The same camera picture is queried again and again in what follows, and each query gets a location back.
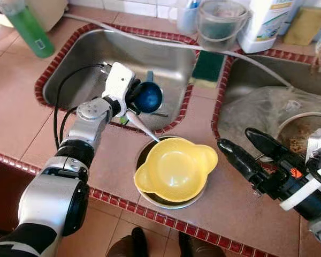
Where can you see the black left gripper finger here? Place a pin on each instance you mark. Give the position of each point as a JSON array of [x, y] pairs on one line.
[[138, 110], [140, 84]]

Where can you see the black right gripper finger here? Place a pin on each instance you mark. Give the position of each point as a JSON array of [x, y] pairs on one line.
[[241, 159], [270, 145]]

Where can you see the metal spoon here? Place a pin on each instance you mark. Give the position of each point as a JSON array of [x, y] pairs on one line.
[[142, 126]]

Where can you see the blue cup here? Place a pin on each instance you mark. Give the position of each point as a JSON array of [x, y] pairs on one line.
[[150, 97]]

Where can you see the yellow plastic bowl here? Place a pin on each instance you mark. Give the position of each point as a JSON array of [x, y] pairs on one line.
[[174, 168]]

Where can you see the steel bowl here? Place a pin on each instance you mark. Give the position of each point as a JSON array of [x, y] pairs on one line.
[[174, 205]]

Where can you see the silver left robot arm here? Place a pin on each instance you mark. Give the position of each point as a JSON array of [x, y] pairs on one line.
[[48, 198]]

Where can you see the steel strainer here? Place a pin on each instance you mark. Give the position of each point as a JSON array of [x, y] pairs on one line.
[[299, 134]]

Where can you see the clear plastic bag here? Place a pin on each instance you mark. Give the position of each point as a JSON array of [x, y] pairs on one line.
[[257, 112]]

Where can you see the small steel sink basin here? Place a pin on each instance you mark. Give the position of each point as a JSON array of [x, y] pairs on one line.
[[85, 69]]

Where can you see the green yellow sponge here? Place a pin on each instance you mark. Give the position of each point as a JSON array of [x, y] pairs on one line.
[[207, 67]]

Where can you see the large steel sink basin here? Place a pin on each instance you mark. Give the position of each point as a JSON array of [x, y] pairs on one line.
[[257, 75]]

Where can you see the white toothbrush cup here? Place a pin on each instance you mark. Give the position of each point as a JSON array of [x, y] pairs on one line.
[[186, 19]]

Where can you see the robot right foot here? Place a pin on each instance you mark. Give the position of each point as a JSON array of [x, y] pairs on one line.
[[200, 247]]

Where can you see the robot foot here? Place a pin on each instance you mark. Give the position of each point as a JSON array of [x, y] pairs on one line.
[[200, 247], [128, 246]]

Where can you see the clear plastic small bucket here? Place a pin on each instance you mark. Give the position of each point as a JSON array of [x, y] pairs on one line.
[[219, 27]]

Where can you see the beige water purifier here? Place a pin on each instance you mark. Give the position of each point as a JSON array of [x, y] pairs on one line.
[[48, 10]]

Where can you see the white detergent bottle yellow cap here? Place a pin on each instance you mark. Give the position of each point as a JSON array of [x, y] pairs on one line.
[[262, 27]]

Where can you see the green dish soap bottle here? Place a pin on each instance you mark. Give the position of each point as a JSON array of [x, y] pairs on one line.
[[32, 32]]

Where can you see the yellow cleaning cloth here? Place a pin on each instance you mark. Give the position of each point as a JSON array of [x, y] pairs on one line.
[[305, 27]]

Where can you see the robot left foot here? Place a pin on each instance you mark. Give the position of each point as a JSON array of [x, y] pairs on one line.
[[128, 246]]

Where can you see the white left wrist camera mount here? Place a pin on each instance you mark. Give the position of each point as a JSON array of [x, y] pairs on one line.
[[117, 83]]

